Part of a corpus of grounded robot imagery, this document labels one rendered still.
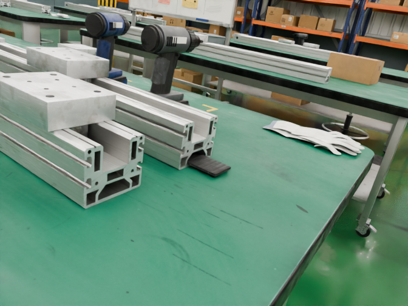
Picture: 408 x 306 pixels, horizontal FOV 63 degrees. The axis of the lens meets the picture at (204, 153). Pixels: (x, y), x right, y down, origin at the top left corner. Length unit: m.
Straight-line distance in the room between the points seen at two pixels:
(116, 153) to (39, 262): 0.19
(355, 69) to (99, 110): 2.06
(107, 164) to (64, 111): 0.09
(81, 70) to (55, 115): 0.33
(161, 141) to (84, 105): 0.17
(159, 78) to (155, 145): 0.23
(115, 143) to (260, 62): 1.70
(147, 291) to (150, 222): 0.11
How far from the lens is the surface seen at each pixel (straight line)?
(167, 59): 0.80
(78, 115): 0.50
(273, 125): 0.90
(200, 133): 0.63
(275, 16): 10.86
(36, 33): 3.79
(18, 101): 0.53
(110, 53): 1.00
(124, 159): 0.49
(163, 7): 4.22
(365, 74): 2.41
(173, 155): 0.58
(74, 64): 0.78
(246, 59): 2.16
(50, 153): 0.50
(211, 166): 0.60
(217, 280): 0.38
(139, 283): 0.36
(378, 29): 10.96
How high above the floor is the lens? 1.03
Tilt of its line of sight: 22 degrees down
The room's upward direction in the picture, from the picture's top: 9 degrees clockwise
